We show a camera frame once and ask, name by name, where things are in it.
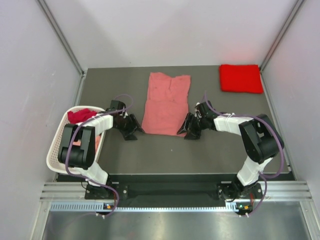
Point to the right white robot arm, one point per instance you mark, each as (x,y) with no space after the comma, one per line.
(261,141)

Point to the crimson crumpled t shirt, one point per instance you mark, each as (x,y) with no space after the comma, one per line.
(75,117)

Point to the salmon pink t shirt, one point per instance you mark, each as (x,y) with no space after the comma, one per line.
(166,106)

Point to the light pink t shirt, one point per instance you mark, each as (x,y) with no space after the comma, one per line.
(97,142)

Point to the left aluminium frame post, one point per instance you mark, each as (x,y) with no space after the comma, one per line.
(60,35)

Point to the grey slotted cable duct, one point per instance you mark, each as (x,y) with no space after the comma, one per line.
(102,207)

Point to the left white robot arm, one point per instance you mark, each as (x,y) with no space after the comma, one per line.
(77,150)

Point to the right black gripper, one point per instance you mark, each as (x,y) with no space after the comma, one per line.
(185,127)

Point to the aluminium frame post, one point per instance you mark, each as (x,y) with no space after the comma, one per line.
(60,35)
(294,11)

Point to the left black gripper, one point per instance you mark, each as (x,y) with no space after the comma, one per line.
(128,134)

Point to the white plastic laundry basket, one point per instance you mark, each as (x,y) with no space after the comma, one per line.
(52,155)

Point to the right aluminium frame post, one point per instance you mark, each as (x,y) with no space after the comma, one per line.
(294,11)

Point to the folded red t shirt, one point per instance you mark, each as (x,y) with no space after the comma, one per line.
(240,79)

